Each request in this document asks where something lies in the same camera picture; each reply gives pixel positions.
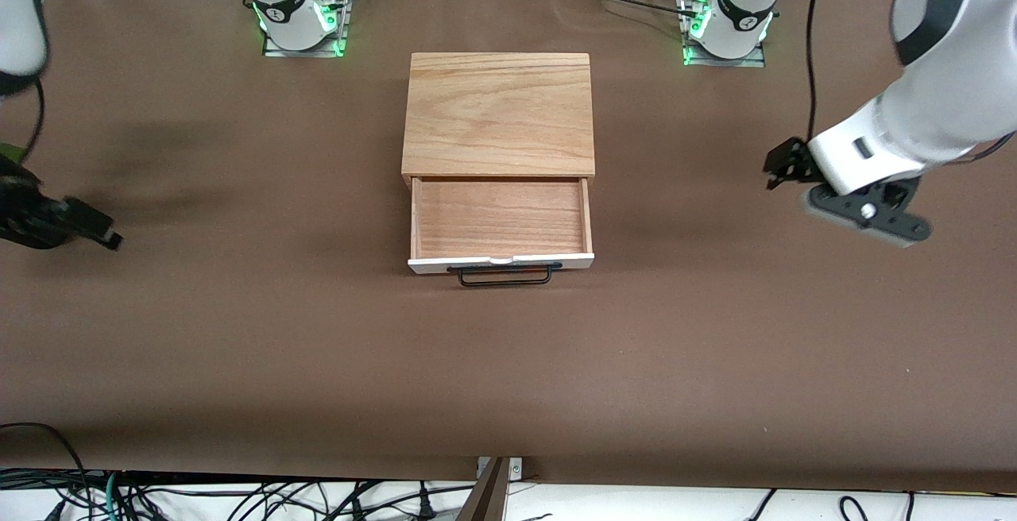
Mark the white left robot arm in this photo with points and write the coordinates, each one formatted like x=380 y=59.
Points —
x=929 y=108

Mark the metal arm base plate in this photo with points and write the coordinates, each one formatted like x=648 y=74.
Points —
x=759 y=56
x=343 y=32

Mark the white-fronted wooden drawer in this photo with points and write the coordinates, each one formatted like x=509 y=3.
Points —
x=500 y=219

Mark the wooden drawer cabinet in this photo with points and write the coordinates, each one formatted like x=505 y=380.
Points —
x=499 y=116

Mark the silver mounting bracket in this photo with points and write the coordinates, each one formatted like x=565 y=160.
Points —
x=516 y=467

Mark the aluminium table edge strip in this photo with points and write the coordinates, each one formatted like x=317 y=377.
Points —
x=199 y=471

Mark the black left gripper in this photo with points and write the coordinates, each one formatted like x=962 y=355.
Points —
x=786 y=162

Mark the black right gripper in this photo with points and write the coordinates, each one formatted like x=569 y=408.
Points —
x=28 y=219

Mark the brown table cover sheet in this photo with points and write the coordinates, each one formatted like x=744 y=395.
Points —
x=238 y=362

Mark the small green object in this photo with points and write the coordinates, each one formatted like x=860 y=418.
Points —
x=9 y=151

